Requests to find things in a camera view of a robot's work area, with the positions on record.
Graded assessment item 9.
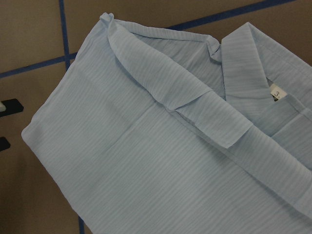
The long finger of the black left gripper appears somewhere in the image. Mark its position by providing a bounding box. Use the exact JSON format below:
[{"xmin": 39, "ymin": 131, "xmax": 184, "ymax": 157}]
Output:
[{"xmin": 0, "ymin": 98, "xmax": 24, "ymax": 117}]

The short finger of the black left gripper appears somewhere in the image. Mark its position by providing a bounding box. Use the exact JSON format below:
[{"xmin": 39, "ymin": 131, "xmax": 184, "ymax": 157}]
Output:
[{"xmin": 0, "ymin": 136, "xmax": 10, "ymax": 151}]

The light blue button-up shirt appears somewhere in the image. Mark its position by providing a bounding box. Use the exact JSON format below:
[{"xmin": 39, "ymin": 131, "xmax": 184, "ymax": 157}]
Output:
[{"xmin": 21, "ymin": 13, "xmax": 312, "ymax": 234}]

